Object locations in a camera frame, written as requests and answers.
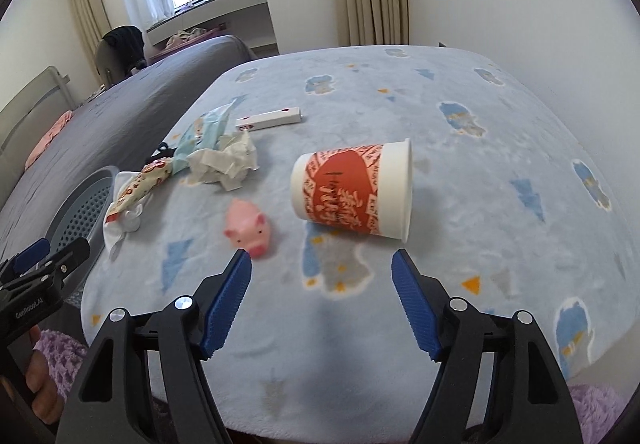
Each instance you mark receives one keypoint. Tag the left hand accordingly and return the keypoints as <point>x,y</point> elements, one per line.
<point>48,404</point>

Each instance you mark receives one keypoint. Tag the right gripper blue black left finger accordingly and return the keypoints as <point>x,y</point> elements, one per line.
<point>111,400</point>

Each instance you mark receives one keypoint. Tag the white playing card box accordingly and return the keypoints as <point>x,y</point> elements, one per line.
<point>277,118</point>

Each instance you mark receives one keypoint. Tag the light blue wipes packet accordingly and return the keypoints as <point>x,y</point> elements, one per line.
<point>203,133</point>

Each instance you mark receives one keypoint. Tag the grey perforated trash basket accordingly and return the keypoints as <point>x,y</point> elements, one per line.
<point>82,215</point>

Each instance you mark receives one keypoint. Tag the pink cloth on bed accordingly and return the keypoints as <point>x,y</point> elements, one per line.
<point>48,137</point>

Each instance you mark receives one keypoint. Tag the white cloth sock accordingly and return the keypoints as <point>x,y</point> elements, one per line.
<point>128,221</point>

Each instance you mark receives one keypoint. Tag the right gripper blue black right finger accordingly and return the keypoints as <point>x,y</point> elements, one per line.
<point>528,401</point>

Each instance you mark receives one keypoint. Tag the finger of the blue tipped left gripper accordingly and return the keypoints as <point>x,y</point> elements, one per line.
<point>21,263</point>

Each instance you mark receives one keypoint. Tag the grey bed headboard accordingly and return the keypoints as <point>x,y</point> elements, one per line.
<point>25,120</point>

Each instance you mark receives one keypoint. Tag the red patterned snack wrapper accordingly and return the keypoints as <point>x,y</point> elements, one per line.
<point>140,185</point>

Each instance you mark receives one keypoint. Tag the white paper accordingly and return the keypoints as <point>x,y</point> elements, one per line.
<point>229,165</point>

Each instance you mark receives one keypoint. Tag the pink storage box with clothes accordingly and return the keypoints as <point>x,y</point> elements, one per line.
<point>185,39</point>

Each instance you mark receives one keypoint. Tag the red white paper cup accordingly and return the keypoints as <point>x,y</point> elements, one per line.
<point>365,189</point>

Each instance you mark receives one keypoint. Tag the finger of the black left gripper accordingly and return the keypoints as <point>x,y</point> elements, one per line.
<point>52,270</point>

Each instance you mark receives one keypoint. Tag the pink rubber pig toy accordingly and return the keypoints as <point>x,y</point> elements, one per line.
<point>248,228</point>

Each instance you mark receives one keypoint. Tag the light blue patterned blanket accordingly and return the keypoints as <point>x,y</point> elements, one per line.
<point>435,150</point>

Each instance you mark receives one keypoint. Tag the chair with black garment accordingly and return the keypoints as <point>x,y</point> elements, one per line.
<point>119,53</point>

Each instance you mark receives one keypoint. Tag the beige left curtain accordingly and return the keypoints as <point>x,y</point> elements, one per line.
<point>92,24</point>

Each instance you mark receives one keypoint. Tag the grey bed sheet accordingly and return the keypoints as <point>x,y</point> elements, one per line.
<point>119,128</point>

